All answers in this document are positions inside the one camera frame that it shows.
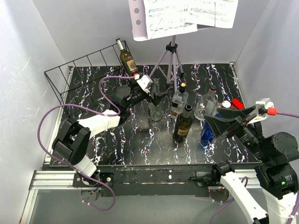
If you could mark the dark green wine bottle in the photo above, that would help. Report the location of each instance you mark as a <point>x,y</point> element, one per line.
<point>127,60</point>

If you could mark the black wire wine rack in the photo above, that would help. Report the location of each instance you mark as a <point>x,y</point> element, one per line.
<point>107,59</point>

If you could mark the sheet music page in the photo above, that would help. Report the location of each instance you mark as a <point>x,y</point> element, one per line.
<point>213,13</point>
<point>166,18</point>

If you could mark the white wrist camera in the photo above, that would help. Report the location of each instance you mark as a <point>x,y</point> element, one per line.
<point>144,82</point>
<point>264,108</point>

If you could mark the blue square bottle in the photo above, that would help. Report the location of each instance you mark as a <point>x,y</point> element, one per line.
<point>207,133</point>

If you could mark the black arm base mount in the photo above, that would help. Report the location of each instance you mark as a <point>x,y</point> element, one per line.
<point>161,180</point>

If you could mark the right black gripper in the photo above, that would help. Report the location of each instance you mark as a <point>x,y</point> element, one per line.
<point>218,125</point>

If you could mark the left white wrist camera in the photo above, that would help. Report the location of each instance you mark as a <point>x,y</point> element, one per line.
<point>144,82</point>

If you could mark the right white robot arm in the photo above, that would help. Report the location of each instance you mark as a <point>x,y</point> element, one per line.
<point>278,180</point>

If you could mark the left sheet music page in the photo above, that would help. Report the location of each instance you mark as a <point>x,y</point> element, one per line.
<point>166,18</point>

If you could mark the small clear glass bottle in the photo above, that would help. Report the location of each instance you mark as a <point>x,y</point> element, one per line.
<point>206,104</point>

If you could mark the clear bottle black cap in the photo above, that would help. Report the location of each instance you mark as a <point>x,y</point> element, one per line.
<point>179,101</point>

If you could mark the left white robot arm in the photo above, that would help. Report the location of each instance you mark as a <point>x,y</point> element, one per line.
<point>72,140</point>

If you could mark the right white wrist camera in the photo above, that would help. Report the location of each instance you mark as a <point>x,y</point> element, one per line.
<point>264,108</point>

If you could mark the red yellow toy block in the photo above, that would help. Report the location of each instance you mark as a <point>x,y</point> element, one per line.
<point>237,104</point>

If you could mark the tall clear bottle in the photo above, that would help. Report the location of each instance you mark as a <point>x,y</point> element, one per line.
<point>155,112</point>

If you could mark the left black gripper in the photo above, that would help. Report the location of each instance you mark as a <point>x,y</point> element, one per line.
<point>157,97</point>

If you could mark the green wine bottle silver neck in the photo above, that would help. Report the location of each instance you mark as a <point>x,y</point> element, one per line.
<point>183,124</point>

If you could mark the lilac music stand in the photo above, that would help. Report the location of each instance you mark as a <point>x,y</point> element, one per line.
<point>137,13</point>

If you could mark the right sheet music page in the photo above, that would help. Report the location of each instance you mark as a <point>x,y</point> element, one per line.
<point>213,13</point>

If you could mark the aluminium frame rail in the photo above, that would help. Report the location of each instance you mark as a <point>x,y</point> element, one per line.
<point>44,182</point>

